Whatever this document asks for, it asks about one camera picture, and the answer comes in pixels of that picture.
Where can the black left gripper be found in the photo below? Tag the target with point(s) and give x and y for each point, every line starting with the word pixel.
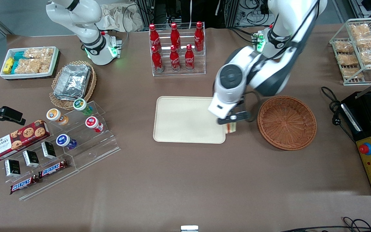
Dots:
pixel 241 101

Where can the triangle sandwich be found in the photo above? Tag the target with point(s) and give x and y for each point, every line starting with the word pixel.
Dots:
pixel 231 129

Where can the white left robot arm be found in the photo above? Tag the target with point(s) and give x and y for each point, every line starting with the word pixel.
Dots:
pixel 269 77

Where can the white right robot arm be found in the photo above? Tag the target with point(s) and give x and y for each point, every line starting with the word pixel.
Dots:
pixel 76 16

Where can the beige plastic serving tray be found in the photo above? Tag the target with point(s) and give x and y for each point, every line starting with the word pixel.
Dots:
pixel 185 120

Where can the flat tan wicker basket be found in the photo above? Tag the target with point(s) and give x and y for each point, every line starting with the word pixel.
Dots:
pixel 58 103

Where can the brown round wicker basket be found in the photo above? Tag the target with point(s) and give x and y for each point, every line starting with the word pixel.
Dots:
pixel 287 124

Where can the red Walkers cookie box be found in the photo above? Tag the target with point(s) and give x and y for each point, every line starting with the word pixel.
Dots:
pixel 18 140

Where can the white plastic snack bin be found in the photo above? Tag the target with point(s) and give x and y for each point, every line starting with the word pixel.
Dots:
pixel 5 75

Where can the orange lid yogurt bottle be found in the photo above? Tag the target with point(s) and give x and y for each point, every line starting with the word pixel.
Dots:
pixel 54 115

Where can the small black carton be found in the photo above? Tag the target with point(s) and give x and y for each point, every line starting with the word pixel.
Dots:
pixel 12 167
pixel 31 158
pixel 48 149

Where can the teal snack packet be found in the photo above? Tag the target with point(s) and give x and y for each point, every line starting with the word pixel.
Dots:
pixel 15 67
pixel 19 55

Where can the yellow snack packet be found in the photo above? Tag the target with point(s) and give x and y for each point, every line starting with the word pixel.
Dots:
pixel 8 65

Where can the clear bag of rice crackers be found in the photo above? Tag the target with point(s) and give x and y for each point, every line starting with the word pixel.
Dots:
pixel 40 53
pixel 42 67
pixel 23 67

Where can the blue lid yogurt bottle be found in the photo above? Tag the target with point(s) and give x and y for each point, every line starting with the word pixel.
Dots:
pixel 63 140

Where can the clear acrylic bottle rack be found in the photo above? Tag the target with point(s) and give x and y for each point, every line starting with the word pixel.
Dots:
pixel 200 64

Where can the Snickers chocolate bar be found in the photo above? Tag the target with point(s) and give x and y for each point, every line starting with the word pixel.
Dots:
pixel 53 168
pixel 24 184

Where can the stack of foil trays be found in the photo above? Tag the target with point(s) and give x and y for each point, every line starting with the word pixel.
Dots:
pixel 72 82

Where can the green lid yogurt bottle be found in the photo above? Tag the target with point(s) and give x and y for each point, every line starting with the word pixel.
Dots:
pixel 80 104

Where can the red Coca-Cola bottle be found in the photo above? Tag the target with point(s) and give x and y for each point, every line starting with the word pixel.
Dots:
pixel 174 59
pixel 155 37
pixel 175 35
pixel 199 37
pixel 189 59
pixel 157 61

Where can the red lid yogurt bottle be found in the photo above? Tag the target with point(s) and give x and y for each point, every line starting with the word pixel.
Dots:
pixel 92 122

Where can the clear acrylic stepped stand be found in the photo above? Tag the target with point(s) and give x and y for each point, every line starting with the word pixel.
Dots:
pixel 92 151

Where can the dark equipment rack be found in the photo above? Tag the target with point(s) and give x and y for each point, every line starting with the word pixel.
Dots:
pixel 185 11

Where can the red emergency stop button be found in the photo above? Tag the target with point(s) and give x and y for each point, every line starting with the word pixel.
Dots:
pixel 364 148

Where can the black countertop appliance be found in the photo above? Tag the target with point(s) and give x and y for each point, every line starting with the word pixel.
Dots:
pixel 370 129

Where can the crumpled beige cloth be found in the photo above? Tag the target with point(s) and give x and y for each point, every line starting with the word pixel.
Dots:
pixel 118 17

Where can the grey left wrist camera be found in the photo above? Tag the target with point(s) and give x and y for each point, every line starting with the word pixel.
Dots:
pixel 220 108

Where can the silver metal bracket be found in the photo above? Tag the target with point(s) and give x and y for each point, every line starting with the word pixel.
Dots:
pixel 189 228

